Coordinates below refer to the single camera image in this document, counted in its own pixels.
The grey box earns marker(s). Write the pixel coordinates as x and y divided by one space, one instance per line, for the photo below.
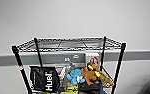
69 60

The white box with picture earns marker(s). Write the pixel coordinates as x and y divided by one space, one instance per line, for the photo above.
92 57

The blue plush toy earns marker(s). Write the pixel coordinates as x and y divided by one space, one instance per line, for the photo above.
75 76

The orange brown plush toy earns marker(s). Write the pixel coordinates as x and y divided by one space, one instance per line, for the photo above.
91 76

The yellow plush toy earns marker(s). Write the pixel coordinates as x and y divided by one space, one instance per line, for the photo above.
71 88

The black Huel bag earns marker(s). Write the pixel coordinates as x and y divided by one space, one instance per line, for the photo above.
44 79

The long grey wall band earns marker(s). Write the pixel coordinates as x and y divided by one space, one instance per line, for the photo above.
4 59

